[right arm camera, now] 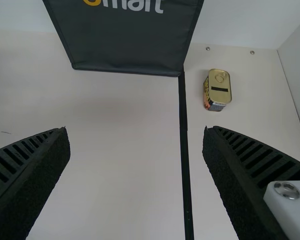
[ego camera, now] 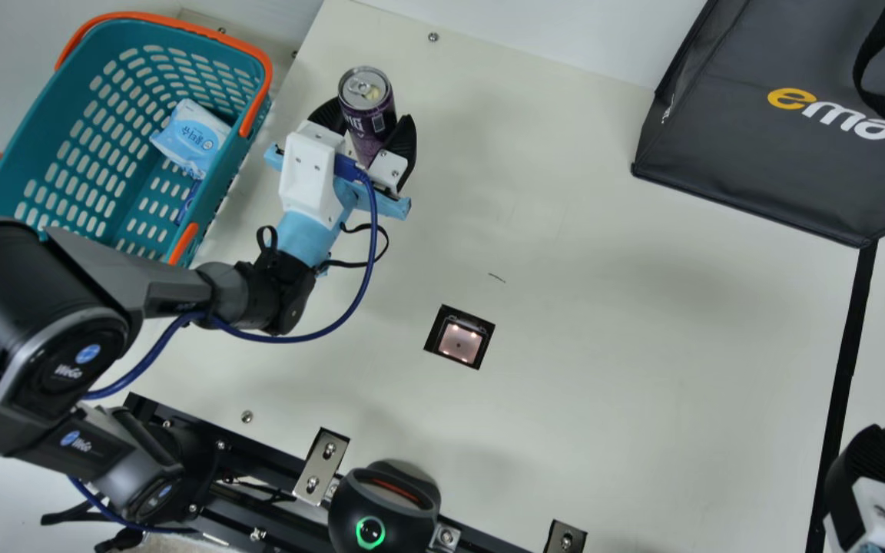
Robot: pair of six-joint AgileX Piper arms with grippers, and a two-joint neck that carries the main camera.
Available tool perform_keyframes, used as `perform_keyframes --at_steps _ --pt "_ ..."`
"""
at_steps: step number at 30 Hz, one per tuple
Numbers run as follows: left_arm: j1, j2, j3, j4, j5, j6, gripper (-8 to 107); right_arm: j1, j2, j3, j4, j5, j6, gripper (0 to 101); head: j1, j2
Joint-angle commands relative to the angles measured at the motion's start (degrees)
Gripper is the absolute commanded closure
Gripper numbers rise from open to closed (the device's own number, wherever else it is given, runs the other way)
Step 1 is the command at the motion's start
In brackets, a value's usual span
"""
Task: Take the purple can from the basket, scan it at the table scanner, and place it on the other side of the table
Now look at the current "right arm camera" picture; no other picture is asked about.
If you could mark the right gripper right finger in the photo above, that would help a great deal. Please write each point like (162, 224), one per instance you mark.
(242, 180)

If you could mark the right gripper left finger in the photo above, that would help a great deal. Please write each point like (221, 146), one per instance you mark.
(22, 187)

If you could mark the black strip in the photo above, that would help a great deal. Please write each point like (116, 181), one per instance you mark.
(186, 150)

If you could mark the rectangular tin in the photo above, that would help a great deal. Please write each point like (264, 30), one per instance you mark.
(218, 90)

